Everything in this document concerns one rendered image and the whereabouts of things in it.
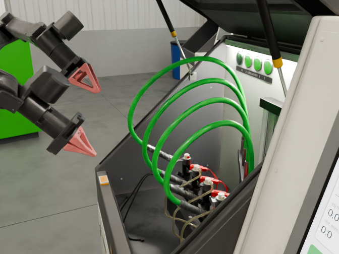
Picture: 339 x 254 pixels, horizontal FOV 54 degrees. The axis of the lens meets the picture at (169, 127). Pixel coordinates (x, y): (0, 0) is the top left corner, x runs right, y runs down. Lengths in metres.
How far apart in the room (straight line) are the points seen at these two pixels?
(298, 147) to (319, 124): 0.06
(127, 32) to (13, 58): 3.98
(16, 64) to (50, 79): 3.37
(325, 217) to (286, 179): 0.11
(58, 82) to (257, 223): 0.52
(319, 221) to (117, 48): 7.23
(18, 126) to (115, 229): 3.38
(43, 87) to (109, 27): 6.83
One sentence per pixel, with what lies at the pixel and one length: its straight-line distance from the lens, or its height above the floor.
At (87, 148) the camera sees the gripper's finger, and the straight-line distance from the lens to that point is 0.82.
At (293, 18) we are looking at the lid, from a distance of 0.84.
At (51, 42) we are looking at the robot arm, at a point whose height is 1.47.
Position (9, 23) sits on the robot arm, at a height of 1.50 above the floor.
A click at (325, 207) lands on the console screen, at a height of 1.27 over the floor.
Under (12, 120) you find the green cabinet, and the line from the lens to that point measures 4.28.
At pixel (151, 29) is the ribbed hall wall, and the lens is 7.88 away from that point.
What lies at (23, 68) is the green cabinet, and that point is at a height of 0.86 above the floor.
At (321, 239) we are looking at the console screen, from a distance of 0.60.
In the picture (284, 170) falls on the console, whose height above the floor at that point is 1.28.
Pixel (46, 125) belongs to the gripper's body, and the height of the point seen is 1.31.
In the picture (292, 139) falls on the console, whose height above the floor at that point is 1.33.
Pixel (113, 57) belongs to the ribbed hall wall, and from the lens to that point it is 7.65.
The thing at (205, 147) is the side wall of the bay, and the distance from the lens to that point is 1.44.
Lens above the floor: 1.57
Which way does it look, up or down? 21 degrees down
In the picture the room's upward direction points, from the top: straight up
